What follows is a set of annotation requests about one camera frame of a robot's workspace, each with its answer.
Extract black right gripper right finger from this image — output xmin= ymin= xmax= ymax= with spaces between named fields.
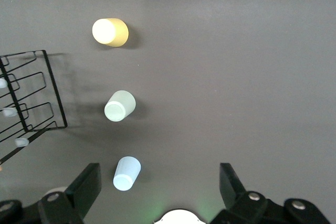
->
xmin=209 ymin=162 xmax=331 ymax=224

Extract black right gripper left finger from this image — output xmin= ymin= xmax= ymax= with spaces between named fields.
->
xmin=0 ymin=163 xmax=102 ymax=224

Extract pale green plastic cup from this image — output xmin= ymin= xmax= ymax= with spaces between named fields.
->
xmin=103 ymin=90 xmax=137 ymax=123

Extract black wire cup holder rack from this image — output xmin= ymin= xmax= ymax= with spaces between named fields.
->
xmin=0 ymin=49 xmax=68 ymax=172

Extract yellow plastic cup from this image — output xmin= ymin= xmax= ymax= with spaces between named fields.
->
xmin=91 ymin=17 xmax=130 ymax=48

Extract light blue plastic cup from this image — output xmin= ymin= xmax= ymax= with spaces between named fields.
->
xmin=112 ymin=156 xmax=142 ymax=191

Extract dark grey table cloth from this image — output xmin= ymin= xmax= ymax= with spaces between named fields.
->
xmin=0 ymin=0 xmax=336 ymax=224

